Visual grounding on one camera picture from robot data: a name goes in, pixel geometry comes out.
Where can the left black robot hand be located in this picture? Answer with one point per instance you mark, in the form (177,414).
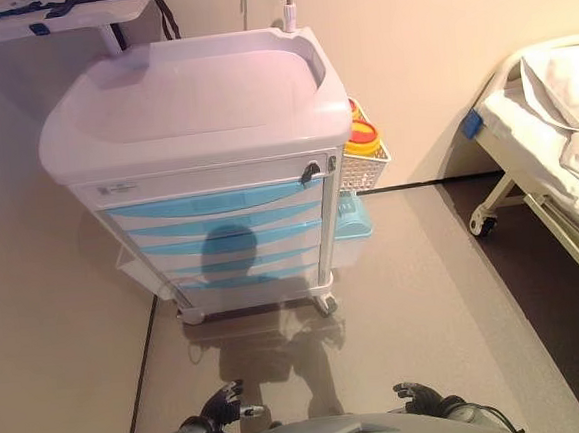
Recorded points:
(220,415)

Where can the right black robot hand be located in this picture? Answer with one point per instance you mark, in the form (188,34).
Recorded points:
(429,401)

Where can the deep blue-front cart drawer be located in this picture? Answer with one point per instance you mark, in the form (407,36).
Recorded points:
(291,232)

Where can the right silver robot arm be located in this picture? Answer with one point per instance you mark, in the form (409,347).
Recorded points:
(470,415)

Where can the blue white cart drawer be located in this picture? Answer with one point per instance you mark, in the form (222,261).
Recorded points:
(284,282)
(218,202)
(292,256)
(269,217)

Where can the grey cart caster wheel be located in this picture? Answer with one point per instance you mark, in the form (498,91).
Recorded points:
(328,305)

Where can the white side bin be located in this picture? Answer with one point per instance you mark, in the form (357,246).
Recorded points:
(125,267)

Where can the clear bin with blue lid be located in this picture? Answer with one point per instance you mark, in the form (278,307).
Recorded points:
(355,216)

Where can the white perforated basket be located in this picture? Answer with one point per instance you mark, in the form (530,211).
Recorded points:
(361,175)

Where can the metal side latch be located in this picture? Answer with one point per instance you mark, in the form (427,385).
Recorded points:
(333,164)

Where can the black key in lock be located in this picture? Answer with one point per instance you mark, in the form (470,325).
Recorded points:
(310,172)

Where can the blue bed tag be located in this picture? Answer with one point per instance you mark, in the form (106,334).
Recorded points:
(472,124)

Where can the white hospital bed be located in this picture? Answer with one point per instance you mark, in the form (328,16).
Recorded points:
(512,113)

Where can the white medical cart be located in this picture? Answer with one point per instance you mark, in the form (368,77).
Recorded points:
(184,94)

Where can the white pillow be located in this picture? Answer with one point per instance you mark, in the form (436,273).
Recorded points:
(565,84)

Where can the white overbed table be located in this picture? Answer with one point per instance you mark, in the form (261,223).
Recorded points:
(78,20)

